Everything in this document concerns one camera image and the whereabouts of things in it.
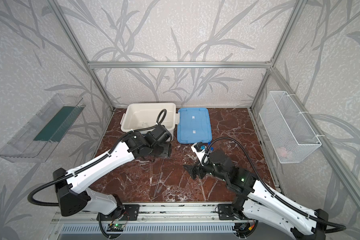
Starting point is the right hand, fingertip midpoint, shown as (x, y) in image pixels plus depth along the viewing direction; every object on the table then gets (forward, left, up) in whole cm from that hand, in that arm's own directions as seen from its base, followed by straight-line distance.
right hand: (190, 154), depth 69 cm
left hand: (+6, +11, -3) cm, 13 cm away
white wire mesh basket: (+2, -42, +11) cm, 44 cm away
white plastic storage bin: (+39, +37, -17) cm, 57 cm away
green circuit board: (-26, +36, -24) cm, 51 cm away
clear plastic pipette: (-7, +17, -23) cm, 30 cm away
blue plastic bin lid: (+35, -3, -24) cm, 42 cm away
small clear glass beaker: (+34, +33, -22) cm, 53 cm away
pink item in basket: (+3, -46, -3) cm, 46 cm away
